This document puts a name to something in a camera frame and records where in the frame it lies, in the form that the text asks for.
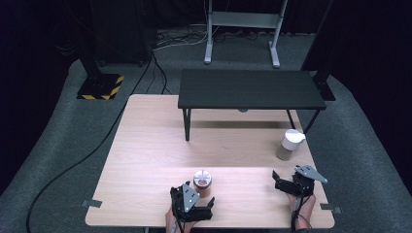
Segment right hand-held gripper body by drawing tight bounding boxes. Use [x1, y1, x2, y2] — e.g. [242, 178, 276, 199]
[275, 164, 328, 197]

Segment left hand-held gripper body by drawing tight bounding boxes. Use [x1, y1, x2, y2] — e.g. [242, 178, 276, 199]
[174, 182, 214, 223]

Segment orange spice jar silver lid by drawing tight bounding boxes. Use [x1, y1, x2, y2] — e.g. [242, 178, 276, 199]
[192, 169, 213, 199]

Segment black low shelf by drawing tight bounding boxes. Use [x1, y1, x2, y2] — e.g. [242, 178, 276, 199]
[177, 68, 327, 142]

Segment person's right hand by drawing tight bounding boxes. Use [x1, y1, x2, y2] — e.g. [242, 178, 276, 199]
[288, 193, 317, 222]

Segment person's left hand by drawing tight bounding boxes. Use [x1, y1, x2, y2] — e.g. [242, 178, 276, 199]
[164, 208, 195, 233]

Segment grey tape strip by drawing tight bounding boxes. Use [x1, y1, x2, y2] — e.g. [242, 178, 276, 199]
[320, 203, 343, 215]
[81, 199, 103, 209]

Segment black stand with striped base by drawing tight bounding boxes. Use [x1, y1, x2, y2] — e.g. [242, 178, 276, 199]
[76, 0, 125, 101]

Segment grey metal stand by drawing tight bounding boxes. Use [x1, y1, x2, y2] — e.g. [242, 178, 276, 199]
[203, 0, 289, 69]

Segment right hand-held gripper cable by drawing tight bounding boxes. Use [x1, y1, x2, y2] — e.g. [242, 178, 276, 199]
[291, 193, 313, 232]

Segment long black floor cable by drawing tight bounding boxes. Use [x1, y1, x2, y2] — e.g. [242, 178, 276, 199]
[25, 52, 154, 233]

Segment thin black floor cable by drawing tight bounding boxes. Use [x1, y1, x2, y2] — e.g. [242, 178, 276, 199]
[145, 51, 173, 95]

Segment white floor cable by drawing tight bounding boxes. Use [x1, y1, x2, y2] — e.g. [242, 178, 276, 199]
[152, 32, 209, 51]

